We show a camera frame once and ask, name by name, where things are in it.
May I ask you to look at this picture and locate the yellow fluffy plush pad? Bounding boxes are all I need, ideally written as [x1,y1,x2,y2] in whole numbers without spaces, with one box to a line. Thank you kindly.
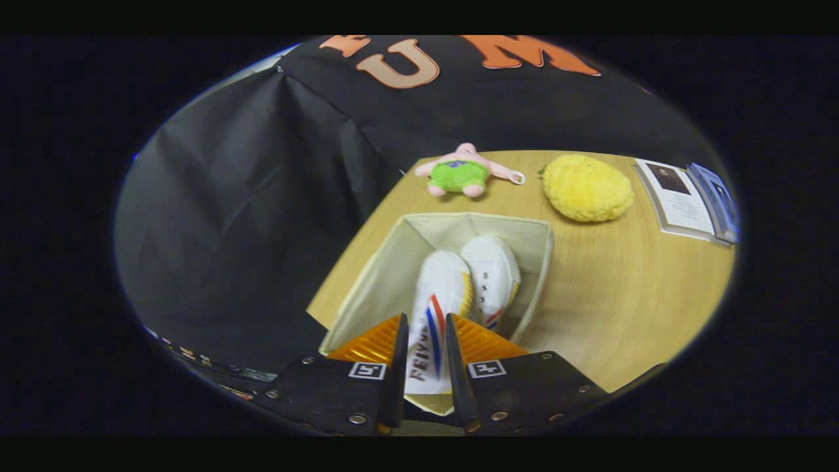
[541,154,635,224]

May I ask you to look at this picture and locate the brown fabric storage box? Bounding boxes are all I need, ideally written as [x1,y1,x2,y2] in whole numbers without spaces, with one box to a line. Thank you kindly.
[319,211,555,417]

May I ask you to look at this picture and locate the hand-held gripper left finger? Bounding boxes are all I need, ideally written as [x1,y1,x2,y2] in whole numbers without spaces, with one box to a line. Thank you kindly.
[252,313,410,437]

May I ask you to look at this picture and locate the pink plush toy green shorts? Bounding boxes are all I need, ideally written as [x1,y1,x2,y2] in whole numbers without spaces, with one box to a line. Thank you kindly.
[414,142,526,199]

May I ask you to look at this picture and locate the black backdrop cloth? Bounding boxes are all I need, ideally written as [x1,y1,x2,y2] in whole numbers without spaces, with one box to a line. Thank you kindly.
[115,35,728,387]

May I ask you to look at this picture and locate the white canvas shoe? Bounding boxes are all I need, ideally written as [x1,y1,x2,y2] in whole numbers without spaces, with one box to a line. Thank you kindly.
[403,249,474,395]
[459,235,522,328]

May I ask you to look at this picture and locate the blue book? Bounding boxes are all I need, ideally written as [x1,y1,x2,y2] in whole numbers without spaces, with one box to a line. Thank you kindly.
[685,163,741,245]

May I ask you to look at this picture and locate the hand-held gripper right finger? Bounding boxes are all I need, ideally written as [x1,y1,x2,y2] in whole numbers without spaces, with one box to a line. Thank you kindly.
[446,313,614,435]

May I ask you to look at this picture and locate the white booklet with portrait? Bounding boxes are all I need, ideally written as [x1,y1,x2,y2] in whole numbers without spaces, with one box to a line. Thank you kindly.
[633,157,732,246]

